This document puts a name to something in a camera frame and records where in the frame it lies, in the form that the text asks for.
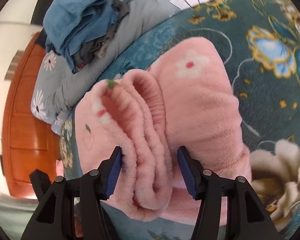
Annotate grey daisy print duvet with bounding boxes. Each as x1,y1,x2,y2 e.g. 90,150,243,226
31,0,213,134

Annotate white wardrobe black stripe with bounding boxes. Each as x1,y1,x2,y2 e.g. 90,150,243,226
0,0,71,34

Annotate pink fleece garment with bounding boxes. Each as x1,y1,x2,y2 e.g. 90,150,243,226
75,37,251,225

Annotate teal floral bed blanket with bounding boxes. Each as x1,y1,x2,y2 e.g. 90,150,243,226
58,0,300,240

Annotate orange wooden headboard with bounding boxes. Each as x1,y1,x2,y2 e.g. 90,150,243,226
1,33,59,199

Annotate dark grey clothes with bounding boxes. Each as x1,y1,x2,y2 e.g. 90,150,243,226
36,0,130,71

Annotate wall switch panel row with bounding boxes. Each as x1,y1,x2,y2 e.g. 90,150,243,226
4,50,24,81

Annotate blue sweatpants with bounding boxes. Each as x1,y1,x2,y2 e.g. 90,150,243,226
43,0,119,74

